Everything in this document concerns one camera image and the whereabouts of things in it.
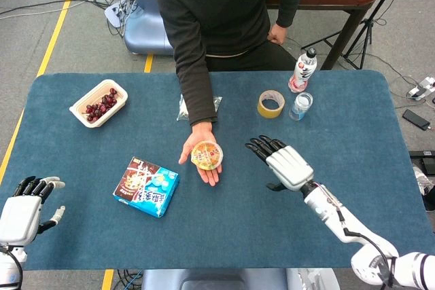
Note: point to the black flat device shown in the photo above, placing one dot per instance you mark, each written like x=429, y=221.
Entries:
x=423, y=157

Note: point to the clear plastic bag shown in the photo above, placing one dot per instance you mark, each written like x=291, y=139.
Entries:
x=183, y=111

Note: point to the person left hand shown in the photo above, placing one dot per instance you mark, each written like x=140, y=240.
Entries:
x=277, y=34

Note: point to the person right arm black sleeve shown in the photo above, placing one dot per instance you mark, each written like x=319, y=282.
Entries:
x=193, y=83

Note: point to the beige food container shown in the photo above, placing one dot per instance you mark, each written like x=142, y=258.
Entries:
x=90, y=96

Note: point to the black tripod stand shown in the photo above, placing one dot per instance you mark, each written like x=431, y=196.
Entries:
x=368, y=21

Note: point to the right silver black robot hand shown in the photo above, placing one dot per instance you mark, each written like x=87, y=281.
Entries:
x=289, y=164

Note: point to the blue table cloth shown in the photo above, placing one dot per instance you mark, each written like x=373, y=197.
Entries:
x=238, y=229

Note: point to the yellow tape roll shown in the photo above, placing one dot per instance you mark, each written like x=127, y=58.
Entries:
x=263, y=110

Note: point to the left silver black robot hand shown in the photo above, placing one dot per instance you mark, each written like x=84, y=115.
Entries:
x=18, y=215

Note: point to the white shoe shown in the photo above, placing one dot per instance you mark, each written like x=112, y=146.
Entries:
x=423, y=181

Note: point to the person right hand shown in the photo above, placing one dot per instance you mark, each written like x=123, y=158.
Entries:
x=204, y=132

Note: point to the clear jar blue label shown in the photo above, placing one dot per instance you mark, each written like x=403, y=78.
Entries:
x=299, y=110

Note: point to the black smartphone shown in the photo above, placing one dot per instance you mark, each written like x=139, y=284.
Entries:
x=416, y=119

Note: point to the dark red cherry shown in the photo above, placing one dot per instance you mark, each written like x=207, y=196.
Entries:
x=98, y=112
x=89, y=118
x=113, y=91
x=104, y=100

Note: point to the light blue machine base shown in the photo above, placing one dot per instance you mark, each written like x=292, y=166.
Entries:
x=146, y=32

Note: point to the person torso black sweater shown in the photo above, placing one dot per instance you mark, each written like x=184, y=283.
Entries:
x=231, y=15

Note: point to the drink bottle white pink label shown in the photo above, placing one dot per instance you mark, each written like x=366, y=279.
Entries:
x=302, y=72

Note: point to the white power strip with plugs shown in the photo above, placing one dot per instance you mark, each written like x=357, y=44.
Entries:
x=421, y=88
x=113, y=13

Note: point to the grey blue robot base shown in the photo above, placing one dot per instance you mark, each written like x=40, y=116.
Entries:
x=204, y=278

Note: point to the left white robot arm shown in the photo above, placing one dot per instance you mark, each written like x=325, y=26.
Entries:
x=8, y=269

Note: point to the blue brown cookie box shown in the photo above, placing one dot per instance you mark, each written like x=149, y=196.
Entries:
x=146, y=184

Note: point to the orange jelly cup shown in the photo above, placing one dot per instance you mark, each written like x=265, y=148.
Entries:
x=206, y=156

